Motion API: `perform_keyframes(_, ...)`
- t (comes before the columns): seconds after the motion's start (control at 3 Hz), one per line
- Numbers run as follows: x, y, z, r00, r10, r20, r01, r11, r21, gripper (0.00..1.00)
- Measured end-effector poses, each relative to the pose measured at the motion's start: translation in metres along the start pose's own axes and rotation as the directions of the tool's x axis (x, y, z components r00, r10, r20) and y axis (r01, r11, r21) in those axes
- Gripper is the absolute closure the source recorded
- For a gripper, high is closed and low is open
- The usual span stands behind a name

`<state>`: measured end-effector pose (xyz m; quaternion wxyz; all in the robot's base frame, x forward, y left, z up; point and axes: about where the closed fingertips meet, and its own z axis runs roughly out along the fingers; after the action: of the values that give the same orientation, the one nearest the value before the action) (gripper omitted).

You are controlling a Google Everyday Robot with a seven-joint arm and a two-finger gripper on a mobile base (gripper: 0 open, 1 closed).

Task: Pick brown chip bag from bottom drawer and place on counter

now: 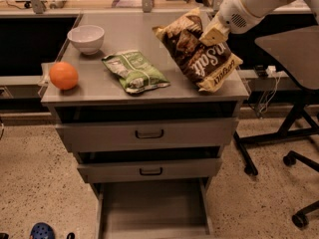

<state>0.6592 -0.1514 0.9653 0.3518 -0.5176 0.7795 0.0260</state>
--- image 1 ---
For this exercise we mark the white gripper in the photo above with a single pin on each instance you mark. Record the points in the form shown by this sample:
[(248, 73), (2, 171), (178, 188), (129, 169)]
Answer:
[(233, 13)]

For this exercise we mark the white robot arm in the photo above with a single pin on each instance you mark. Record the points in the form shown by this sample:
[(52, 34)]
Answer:
[(261, 8)]

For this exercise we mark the black office chair base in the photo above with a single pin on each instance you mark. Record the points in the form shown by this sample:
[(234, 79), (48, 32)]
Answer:
[(300, 217)]

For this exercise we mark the green chip bag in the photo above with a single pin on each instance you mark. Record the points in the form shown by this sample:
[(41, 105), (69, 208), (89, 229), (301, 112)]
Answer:
[(135, 72)]

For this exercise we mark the grey bottom drawer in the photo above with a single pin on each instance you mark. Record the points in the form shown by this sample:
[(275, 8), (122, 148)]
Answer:
[(159, 209)]

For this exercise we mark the brown chip bag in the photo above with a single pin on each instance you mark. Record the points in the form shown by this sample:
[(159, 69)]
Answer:
[(206, 66)]

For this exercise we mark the white power adapter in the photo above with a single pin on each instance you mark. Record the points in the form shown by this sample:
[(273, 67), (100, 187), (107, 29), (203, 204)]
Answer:
[(271, 70)]

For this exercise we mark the grey top drawer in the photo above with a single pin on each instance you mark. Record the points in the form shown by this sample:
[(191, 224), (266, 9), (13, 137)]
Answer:
[(151, 126)]

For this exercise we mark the orange ball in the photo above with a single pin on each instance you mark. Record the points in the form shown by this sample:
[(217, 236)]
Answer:
[(63, 76)]

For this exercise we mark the grey drawer cabinet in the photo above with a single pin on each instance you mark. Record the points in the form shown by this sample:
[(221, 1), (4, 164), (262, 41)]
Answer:
[(97, 86)]

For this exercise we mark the white bowl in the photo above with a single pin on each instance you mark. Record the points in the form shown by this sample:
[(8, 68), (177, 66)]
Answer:
[(87, 39)]

